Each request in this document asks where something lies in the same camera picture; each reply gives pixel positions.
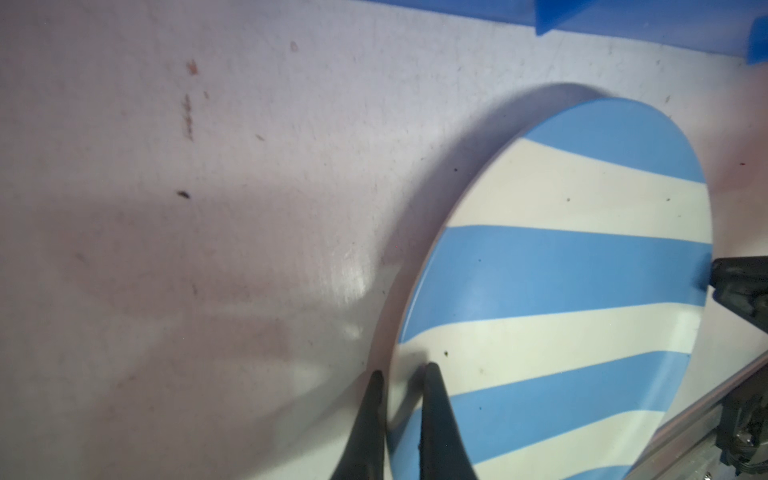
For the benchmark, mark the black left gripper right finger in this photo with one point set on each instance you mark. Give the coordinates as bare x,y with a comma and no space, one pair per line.
442,455

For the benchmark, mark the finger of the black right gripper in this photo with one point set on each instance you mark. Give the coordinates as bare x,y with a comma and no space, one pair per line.
740,285

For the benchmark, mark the blue white striped plate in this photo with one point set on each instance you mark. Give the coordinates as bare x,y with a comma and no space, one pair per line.
562,298

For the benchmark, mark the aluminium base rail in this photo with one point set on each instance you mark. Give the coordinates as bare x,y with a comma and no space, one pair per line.
722,436

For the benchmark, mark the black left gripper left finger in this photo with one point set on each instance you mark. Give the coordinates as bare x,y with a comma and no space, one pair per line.
363,456

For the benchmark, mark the blue plastic bin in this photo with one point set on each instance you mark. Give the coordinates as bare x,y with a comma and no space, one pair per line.
736,28

